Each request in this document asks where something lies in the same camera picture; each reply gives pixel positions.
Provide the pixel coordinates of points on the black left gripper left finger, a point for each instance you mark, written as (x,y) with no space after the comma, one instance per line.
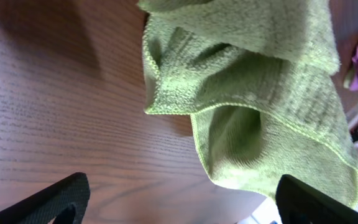
(63,202)

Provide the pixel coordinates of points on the green microfiber cloth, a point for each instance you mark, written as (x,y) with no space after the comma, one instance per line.
(255,79)

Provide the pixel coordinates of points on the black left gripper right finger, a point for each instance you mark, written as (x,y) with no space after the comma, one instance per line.
(299,203)

